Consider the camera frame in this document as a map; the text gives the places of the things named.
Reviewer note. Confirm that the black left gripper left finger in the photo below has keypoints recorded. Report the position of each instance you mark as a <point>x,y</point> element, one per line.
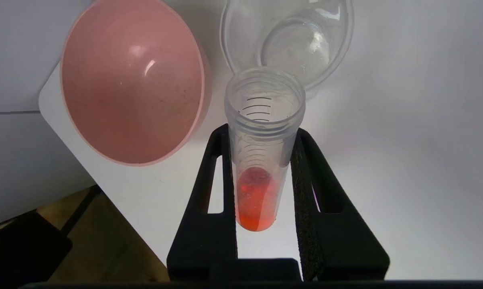
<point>197,241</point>

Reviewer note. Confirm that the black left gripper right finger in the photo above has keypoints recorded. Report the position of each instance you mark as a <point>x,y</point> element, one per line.
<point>337,241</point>

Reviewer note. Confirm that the test tube with red pigment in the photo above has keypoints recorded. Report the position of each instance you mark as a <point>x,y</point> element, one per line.
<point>257,200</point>

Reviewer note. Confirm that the pink bowl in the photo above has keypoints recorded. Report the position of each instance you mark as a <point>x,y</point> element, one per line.
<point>133,80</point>

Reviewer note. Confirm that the clear glass beaker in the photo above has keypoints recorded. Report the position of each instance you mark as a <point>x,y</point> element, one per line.
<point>301,44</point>

